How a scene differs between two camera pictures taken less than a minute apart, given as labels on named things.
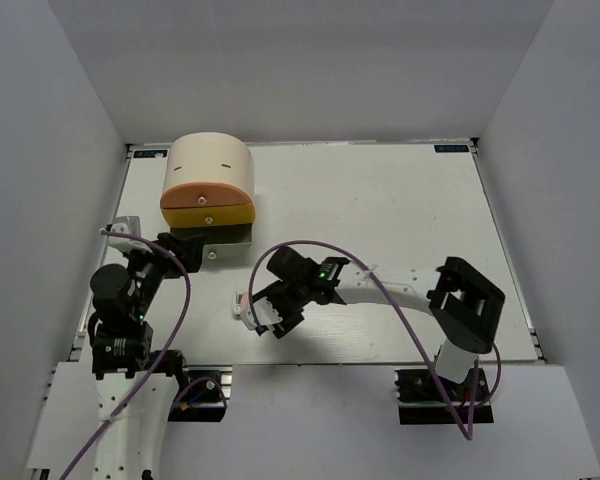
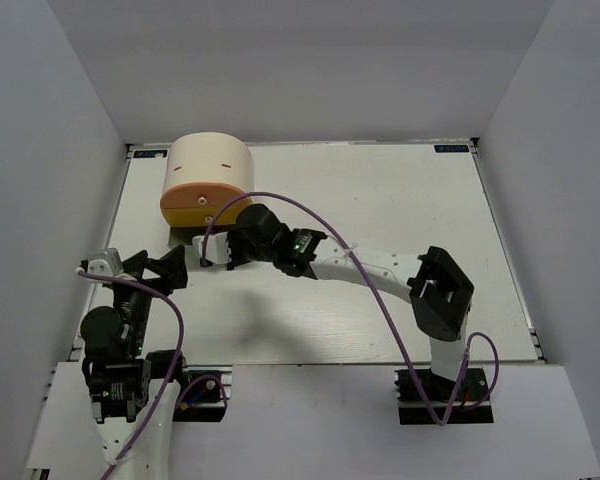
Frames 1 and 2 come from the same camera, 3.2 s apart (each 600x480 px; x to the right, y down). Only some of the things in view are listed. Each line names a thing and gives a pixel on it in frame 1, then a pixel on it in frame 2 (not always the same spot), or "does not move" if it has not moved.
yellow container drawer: x=209 y=216 does not move
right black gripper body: x=288 y=300 → x=244 y=251
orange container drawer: x=196 y=194 does not move
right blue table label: x=451 y=148 does not move
